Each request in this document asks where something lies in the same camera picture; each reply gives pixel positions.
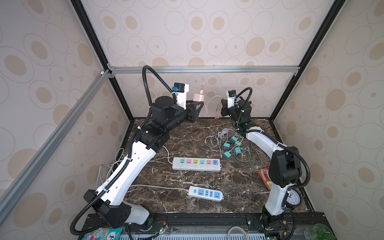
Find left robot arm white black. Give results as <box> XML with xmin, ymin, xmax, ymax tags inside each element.
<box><xmin>70</xmin><ymin>66</ymin><xmax>204</xmax><ymax>236</ymax></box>

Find teal charger plug right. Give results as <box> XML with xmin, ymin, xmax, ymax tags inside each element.
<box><xmin>234</xmin><ymin>147</ymin><xmax>242</xmax><ymax>155</ymax></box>

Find teal charger plug back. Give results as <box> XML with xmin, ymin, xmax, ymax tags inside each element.
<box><xmin>229</xmin><ymin>136</ymin><xmax>238</xmax><ymax>144</ymax></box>

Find colourful candy bag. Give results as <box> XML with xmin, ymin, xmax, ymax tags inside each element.
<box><xmin>257</xmin><ymin>167</ymin><xmax>273</xmax><ymax>191</ymax></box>

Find clear cup with green leaves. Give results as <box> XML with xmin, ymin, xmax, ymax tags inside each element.
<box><xmin>304</xmin><ymin>224</ymin><xmax>337</xmax><ymax>240</ymax></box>

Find teal charger plug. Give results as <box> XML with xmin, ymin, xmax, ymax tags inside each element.
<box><xmin>234</xmin><ymin>147</ymin><xmax>242</xmax><ymax>155</ymax></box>
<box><xmin>223</xmin><ymin>143</ymin><xmax>231</xmax><ymax>152</ymax></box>
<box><xmin>229</xmin><ymin>136</ymin><xmax>238</xmax><ymax>144</ymax></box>
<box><xmin>222</xmin><ymin>151</ymin><xmax>232</xmax><ymax>160</ymax></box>

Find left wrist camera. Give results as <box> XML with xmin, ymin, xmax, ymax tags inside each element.
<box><xmin>173</xmin><ymin>83</ymin><xmax>189</xmax><ymax>110</ymax></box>

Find lilac usb cable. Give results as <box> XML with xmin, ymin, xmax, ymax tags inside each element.
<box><xmin>215</xmin><ymin>128</ymin><xmax>232</xmax><ymax>145</ymax></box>

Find white power strip cord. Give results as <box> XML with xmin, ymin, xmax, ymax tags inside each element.
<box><xmin>95</xmin><ymin>145</ymin><xmax>190</xmax><ymax>193</ymax></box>

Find teal charger plug near pink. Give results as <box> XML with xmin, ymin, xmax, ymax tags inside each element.
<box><xmin>223</xmin><ymin>143</ymin><xmax>231</xmax><ymax>152</ymax></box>

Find white usb cable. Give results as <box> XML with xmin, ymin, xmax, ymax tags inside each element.
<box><xmin>203</xmin><ymin>128</ymin><xmax>235</xmax><ymax>153</ymax></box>

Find horizontal aluminium rail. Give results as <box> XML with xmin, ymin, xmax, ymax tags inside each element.
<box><xmin>106</xmin><ymin>62</ymin><xmax>301</xmax><ymax>78</ymax></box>

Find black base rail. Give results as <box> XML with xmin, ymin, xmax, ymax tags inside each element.
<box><xmin>77</xmin><ymin>211</ymin><xmax>337</xmax><ymax>240</ymax></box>

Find green snack packet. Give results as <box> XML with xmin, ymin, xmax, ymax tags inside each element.
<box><xmin>82</xmin><ymin>228</ymin><xmax>123</xmax><ymax>240</ymax></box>

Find short white blue power strip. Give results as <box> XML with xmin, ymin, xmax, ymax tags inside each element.
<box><xmin>188</xmin><ymin>186</ymin><xmax>224</xmax><ymax>202</ymax></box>

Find teal usb cable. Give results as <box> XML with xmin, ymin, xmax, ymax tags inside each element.
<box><xmin>239</xmin><ymin>143</ymin><xmax>264</xmax><ymax>169</ymax></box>

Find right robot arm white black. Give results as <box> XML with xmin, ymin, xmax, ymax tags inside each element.
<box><xmin>221</xmin><ymin>87</ymin><xmax>311</xmax><ymax>217</ymax></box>

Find diagonal aluminium rail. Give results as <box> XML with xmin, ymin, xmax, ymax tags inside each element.
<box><xmin>1</xmin><ymin>69</ymin><xmax>111</xmax><ymax>224</ymax></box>

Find long white colourful power strip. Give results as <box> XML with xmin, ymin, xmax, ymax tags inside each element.
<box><xmin>172</xmin><ymin>157</ymin><xmax>222</xmax><ymax>172</ymax></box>

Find black round clock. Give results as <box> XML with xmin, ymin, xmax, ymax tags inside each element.
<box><xmin>285</xmin><ymin>189</ymin><xmax>302</xmax><ymax>210</ymax></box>

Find teal charger plug front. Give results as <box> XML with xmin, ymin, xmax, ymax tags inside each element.
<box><xmin>222</xmin><ymin>151</ymin><xmax>232</xmax><ymax>160</ymax></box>

